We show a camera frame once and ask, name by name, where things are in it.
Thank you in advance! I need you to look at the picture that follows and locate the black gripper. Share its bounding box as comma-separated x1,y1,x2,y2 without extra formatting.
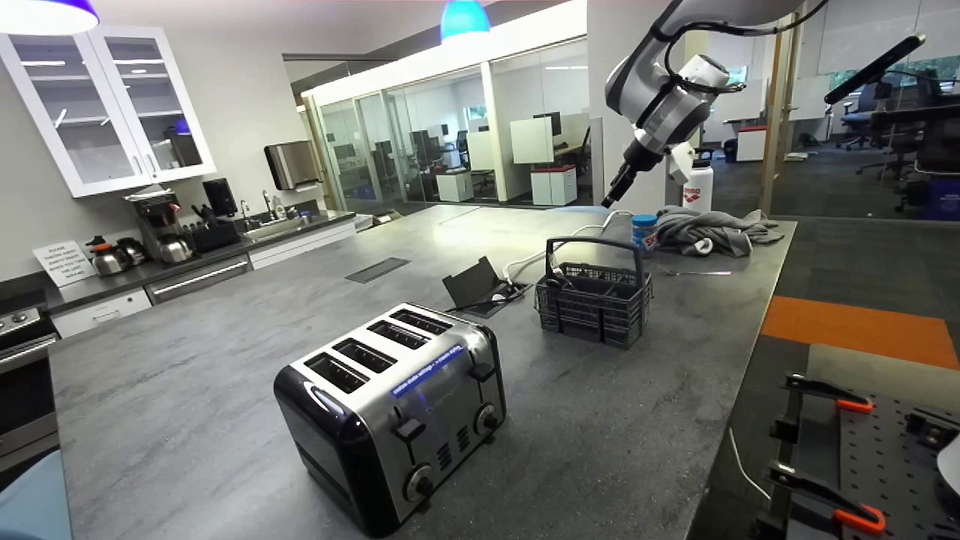
598,131,669,210

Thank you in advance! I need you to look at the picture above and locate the gray plastic cutlery box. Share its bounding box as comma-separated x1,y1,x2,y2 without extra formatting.
535,234,654,355

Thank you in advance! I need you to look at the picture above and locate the black pop-up outlet box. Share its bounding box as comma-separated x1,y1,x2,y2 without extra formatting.
442,256,531,322

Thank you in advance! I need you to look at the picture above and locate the white bottle red label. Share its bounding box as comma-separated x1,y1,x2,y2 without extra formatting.
681,163,721,215

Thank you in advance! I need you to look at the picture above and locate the gray cloth pile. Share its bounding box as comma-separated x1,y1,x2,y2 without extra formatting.
647,207,790,261

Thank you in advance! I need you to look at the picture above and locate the teal pendant lamp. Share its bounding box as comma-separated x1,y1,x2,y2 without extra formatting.
438,0,494,45

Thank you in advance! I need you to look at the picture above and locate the countertop vent grille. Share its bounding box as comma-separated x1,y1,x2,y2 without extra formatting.
342,256,415,287

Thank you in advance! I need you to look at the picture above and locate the black pole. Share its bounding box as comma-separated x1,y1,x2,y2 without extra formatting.
822,34,931,109

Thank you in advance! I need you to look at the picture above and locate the black and steel toaster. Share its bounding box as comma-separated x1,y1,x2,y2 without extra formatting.
270,299,510,540

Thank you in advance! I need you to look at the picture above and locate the steel paper towel dispenser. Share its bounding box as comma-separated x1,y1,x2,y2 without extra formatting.
261,138,326,196

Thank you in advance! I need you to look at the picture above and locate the black coffee maker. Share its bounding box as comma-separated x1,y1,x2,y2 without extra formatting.
122,186,197,270

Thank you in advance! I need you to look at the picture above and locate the white dishwasher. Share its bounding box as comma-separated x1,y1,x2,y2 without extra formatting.
48,287,156,341

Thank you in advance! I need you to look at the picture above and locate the printed paper sign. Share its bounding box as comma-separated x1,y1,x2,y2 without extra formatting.
31,236,103,290

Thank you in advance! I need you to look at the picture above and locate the white pendant lamp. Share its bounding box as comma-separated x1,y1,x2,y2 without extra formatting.
0,0,103,40

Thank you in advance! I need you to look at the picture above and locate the black kitchen oven range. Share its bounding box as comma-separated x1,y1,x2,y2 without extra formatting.
0,302,67,475

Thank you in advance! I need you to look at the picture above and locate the light blue chair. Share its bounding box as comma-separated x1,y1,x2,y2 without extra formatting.
0,447,76,540

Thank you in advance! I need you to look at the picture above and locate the white office pedestal cabinet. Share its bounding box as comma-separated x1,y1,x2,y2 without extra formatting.
529,163,583,210
433,171,481,207

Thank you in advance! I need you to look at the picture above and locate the white charger cable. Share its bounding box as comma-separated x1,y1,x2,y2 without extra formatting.
502,249,551,290

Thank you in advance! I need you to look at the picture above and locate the wooden post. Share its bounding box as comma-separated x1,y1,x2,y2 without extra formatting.
759,13,804,220

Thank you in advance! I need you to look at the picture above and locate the orange-handled black clamp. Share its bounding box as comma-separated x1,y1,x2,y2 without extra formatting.
767,370,879,445
757,459,890,540

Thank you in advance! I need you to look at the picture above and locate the white glass-door wall cabinet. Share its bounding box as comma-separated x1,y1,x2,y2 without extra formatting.
0,24,219,202

